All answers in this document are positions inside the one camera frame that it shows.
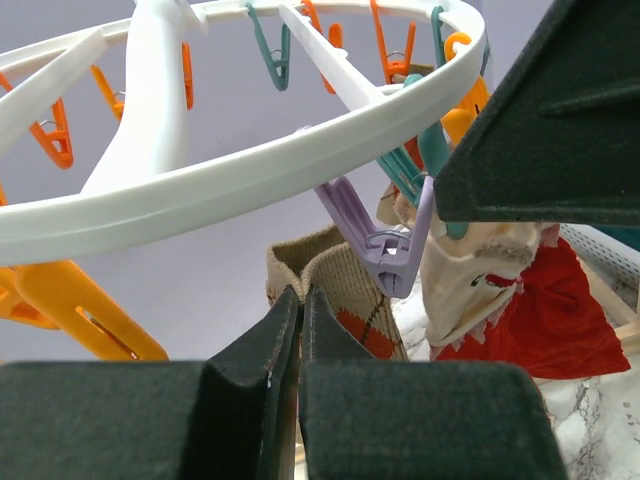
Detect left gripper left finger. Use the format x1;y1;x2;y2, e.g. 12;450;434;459
1;288;299;479

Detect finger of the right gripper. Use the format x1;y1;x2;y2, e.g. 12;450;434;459
434;1;639;226

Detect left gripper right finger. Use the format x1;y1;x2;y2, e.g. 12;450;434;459
299;287;567;480

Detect wooden hanger rack frame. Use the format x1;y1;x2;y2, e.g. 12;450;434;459
579;260;639;355

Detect beige argyle sock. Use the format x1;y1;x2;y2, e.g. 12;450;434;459
266;226;408;360

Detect white round clip hanger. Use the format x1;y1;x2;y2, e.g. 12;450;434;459
1;1;486;265

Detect white plastic basket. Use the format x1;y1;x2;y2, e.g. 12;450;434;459
560;224;639;296

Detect teal clothespin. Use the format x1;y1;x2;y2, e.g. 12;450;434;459
376;73;468;240

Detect purple clothespin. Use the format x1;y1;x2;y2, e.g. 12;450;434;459
314;175;435;299

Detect red beige reindeer sock front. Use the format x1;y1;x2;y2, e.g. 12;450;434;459
393;216;630;380

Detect yellow orange clothespin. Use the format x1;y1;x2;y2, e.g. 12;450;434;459
1;260;168;361

